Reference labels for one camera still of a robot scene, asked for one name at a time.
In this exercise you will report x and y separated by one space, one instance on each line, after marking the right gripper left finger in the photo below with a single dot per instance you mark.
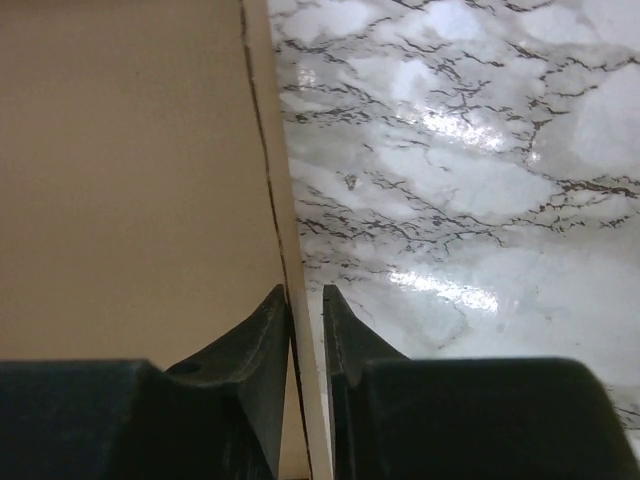
217 414

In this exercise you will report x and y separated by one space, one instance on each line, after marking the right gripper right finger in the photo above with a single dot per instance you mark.
392 417

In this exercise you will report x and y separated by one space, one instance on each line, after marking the brown cardboard box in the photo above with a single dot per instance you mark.
146 200

